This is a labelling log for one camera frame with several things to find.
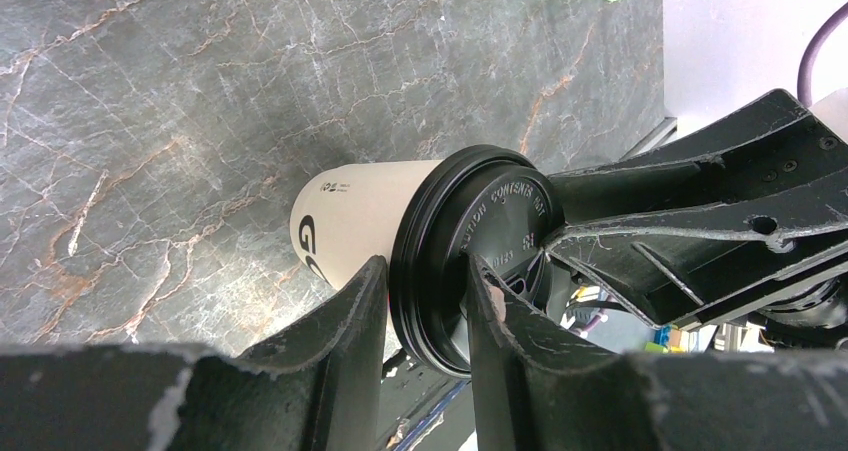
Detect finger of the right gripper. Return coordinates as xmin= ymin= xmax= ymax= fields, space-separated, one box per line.
xmin=549 ymin=89 xmax=847 ymax=224
xmin=545 ymin=206 xmax=847 ymax=329

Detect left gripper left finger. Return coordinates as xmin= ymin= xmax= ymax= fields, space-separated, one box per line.
xmin=1 ymin=256 xmax=388 ymax=450

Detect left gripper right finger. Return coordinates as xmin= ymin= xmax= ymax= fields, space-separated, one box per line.
xmin=466 ymin=255 xmax=847 ymax=450

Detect white paper cup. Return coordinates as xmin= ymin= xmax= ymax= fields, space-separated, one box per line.
xmin=290 ymin=160 xmax=441 ymax=290

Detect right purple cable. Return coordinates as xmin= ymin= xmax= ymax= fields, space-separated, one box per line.
xmin=794 ymin=0 xmax=848 ymax=108

